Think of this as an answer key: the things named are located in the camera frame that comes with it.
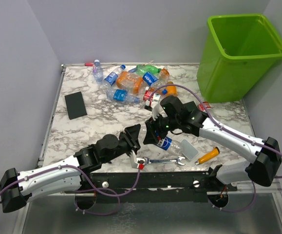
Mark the orange label bottle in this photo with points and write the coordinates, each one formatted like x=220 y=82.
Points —
x=163 y=75
x=130 y=82

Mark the silver open-end wrench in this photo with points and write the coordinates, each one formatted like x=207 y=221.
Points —
x=177 y=161

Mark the black base frame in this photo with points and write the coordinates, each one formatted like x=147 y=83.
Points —
x=161 y=186

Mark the green plastic bin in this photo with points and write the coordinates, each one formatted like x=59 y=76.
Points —
x=239 y=50

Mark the right black foam pad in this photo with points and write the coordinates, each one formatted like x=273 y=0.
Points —
x=191 y=106

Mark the crushed blue label bottle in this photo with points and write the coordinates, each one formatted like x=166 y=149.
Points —
x=120 y=95

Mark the orange screwdriver handle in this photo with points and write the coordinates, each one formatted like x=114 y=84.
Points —
x=208 y=156

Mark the black foam pad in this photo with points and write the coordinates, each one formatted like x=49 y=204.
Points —
x=191 y=106
x=75 y=105

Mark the small clear bottle back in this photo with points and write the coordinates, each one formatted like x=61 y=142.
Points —
x=98 y=71

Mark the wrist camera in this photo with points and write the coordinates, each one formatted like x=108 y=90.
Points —
x=137 y=161
x=155 y=107

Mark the grey rectangular sharpening stone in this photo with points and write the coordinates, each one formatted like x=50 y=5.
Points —
x=188 y=150

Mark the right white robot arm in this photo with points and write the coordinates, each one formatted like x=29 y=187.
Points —
x=262 y=157

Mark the pepsi bottle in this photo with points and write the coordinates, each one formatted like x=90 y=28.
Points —
x=168 y=144

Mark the blue label bottle back right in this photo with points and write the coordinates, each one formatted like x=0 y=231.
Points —
x=152 y=81

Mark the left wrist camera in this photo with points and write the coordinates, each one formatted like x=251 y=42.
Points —
x=137 y=161

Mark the green sprite bottle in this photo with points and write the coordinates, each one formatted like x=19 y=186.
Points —
x=142 y=69

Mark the left black foam pad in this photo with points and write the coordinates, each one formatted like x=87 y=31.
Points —
x=75 y=105

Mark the blue label bottle back left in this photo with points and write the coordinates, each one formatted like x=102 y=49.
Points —
x=110 y=80

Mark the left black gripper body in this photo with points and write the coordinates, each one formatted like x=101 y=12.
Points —
x=124 y=146

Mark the orange label bottle back right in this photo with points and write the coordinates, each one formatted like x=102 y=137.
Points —
x=163 y=75

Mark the orange label bottle centre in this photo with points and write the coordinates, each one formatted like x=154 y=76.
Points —
x=130 y=82

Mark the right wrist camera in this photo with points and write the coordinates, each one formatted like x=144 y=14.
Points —
x=155 y=107

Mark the red label bottle by bin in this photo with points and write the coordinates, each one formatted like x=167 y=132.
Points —
x=204 y=106

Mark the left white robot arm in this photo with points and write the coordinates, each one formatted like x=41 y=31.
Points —
x=68 y=175

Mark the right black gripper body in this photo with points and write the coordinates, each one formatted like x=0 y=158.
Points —
x=162 y=125

